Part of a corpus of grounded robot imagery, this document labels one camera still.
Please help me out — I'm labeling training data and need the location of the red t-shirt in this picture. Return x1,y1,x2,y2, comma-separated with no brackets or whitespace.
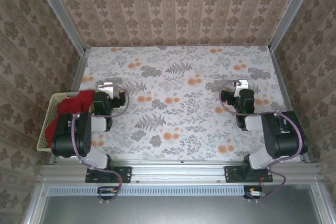
45,90,95,148

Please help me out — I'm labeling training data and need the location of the grey box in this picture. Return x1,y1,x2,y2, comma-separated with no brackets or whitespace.
71,48,90,94

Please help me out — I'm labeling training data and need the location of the cream plastic basket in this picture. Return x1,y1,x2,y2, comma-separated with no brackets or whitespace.
36,92,95,153

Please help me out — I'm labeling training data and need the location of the floral tablecloth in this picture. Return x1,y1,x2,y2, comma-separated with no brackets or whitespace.
75,46,302,162

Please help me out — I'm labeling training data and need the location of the small circuit board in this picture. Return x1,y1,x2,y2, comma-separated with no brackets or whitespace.
98,186,119,199
244,186,265,199

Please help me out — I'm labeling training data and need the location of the grey metal panel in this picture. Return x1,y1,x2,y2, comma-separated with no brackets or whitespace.
40,185,322,224

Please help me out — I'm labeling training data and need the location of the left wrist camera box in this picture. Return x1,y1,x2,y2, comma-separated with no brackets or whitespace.
98,82,114,99

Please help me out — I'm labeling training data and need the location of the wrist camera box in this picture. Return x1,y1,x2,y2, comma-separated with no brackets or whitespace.
234,79,249,98
98,82,114,99

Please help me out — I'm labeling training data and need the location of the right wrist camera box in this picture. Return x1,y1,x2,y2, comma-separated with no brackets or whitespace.
234,79,249,98

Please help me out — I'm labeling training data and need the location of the aluminium side rail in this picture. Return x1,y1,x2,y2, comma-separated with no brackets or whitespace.
269,50,311,163

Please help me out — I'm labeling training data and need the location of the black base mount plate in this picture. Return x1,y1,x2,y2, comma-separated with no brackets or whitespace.
224,165,274,184
85,165,132,184

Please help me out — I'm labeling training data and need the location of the wide aluminium extrusion rail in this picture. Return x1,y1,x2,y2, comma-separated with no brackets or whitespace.
38,163,326,186

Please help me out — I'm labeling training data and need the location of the slotted grey cable duct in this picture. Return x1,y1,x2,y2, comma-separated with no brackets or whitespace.
48,185,245,196

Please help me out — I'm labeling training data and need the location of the aluminium frame post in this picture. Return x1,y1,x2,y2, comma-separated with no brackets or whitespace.
30,0,87,53
268,0,320,51

